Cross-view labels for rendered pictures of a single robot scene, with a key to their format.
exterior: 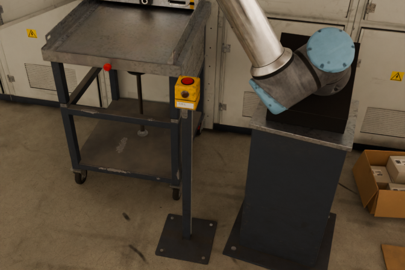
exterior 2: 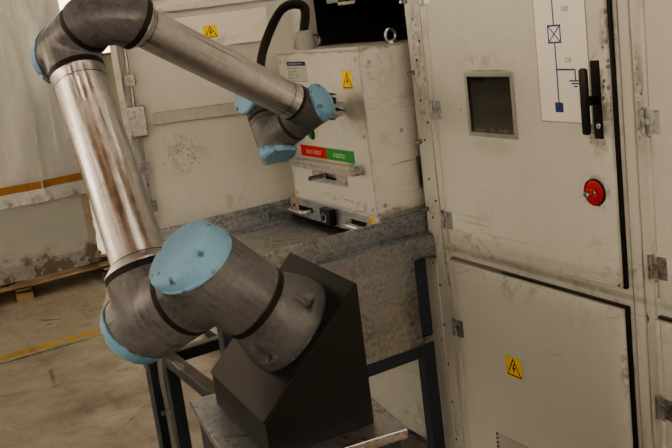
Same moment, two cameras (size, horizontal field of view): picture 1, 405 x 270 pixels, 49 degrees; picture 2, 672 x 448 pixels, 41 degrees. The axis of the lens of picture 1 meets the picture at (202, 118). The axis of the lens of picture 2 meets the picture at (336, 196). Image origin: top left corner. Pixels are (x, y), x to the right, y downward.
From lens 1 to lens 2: 1.84 m
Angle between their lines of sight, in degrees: 52
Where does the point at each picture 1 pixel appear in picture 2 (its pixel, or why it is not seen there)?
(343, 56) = (176, 266)
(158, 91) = (395, 401)
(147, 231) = not seen: outside the picture
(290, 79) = (125, 295)
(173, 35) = not seen: hidden behind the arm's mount
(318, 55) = (159, 260)
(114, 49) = not seen: hidden behind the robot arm
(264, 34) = (107, 214)
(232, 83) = (477, 408)
